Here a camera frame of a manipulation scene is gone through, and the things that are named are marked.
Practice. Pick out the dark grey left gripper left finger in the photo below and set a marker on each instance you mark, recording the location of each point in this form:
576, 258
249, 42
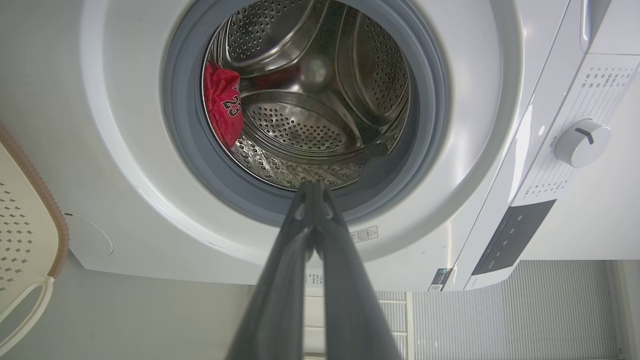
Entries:
280, 290

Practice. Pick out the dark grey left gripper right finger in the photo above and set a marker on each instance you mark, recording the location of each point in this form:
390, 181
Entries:
350, 310

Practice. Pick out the red basketball jersey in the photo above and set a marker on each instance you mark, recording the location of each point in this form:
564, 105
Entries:
223, 107

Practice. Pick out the stainless steel washing machine drum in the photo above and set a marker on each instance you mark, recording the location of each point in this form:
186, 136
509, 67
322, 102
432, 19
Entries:
310, 120

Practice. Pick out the dark grey control panel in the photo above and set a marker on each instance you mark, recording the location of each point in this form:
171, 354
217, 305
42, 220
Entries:
515, 235

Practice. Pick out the beige perforated laundry basket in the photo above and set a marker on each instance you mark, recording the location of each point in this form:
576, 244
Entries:
20, 210

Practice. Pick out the grey warning sticker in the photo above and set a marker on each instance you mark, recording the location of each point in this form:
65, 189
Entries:
365, 234

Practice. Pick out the black label with QR code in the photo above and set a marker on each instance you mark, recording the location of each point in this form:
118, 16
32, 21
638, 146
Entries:
440, 280

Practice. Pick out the grey rubber door gasket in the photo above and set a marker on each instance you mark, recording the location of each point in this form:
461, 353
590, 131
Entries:
185, 125

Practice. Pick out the round white filter cover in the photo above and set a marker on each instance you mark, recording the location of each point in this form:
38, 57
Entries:
92, 235

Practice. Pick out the white front-load washing machine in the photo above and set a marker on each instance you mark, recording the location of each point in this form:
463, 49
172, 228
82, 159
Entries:
125, 165

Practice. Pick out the white round control knob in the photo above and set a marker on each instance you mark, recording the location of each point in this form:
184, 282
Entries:
580, 145

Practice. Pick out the white detergent drawer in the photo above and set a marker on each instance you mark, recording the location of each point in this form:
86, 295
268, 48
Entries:
612, 25

